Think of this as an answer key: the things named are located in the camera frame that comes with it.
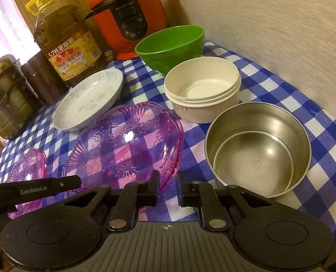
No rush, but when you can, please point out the red electric pressure cooker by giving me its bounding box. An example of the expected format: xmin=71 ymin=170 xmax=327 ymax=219
xmin=85 ymin=0 xmax=167 ymax=60

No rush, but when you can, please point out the stainless steel steamer pot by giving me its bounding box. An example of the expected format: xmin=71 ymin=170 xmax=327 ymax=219
xmin=0 ymin=54 xmax=42 ymax=139

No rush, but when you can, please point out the blue white checkered tablecloth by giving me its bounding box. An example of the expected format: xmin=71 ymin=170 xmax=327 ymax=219
xmin=0 ymin=41 xmax=336 ymax=242

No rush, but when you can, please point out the white plastic bowl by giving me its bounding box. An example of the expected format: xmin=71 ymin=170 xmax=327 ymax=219
xmin=164 ymin=56 xmax=242 ymax=124

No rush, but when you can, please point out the white ceramic plate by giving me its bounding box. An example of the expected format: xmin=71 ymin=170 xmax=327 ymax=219
xmin=53 ymin=68 xmax=124 ymax=131

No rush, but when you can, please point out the stainless steel bowl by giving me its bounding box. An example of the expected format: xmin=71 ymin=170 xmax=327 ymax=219
xmin=205 ymin=102 xmax=312 ymax=198

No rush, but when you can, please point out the purple plastic plate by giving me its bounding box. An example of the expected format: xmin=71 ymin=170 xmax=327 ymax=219
xmin=62 ymin=102 xmax=184 ymax=195
xmin=6 ymin=149 xmax=47 ymax=219

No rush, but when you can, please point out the large cooking oil bottle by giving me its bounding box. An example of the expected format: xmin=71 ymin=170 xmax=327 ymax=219
xmin=25 ymin=0 xmax=107 ymax=87

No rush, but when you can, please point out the green plastic bowl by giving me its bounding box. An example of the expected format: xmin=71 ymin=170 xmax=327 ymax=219
xmin=135 ymin=25 xmax=205 ymax=75

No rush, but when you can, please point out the brown cylindrical canister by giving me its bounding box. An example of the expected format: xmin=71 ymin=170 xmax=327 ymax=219
xmin=21 ymin=51 xmax=68 ymax=106

